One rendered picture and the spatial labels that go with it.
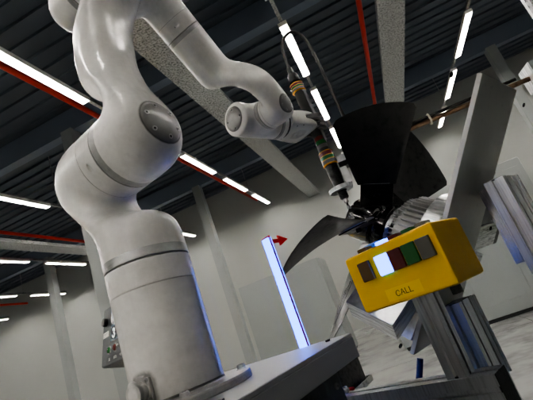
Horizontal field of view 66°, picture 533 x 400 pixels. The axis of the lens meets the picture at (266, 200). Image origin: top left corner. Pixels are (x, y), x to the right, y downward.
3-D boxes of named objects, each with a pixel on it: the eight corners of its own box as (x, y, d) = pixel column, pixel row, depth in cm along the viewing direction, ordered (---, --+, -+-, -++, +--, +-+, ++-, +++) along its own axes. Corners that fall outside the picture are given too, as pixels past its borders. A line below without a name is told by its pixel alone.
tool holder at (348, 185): (360, 186, 118) (347, 157, 121) (359, 180, 112) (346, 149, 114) (331, 198, 119) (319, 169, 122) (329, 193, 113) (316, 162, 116)
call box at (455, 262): (490, 280, 60) (457, 214, 63) (464, 294, 53) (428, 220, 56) (400, 308, 71) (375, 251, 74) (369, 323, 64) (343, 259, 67)
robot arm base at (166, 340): (190, 411, 41) (145, 240, 46) (73, 444, 49) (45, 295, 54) (276, 363, 58) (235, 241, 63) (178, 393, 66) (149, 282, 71)
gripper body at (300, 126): (270, 146, 112) (297, 148, 120) (294, 125, 105) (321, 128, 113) (261, 122, 114) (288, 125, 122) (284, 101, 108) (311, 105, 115)
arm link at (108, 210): (137, 254, 51) (96, 93, 57) (63, 299, 60) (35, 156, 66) (205, 248, 60) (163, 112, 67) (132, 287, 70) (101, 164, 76)
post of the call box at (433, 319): (474, 370, 59) (436, 287, 62) (467, 378, 57) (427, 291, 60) (455, 373, 61) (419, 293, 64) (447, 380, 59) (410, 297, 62)
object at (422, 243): (438, 254, 55) (428, 233, 56) (436, 255, 55) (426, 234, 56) (423, 259, 57) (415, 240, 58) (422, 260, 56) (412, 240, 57)
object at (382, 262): (394, 271, 60) (386, 251, 61) (393, 271, 60) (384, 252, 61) (382, 275, 62) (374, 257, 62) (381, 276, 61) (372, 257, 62)
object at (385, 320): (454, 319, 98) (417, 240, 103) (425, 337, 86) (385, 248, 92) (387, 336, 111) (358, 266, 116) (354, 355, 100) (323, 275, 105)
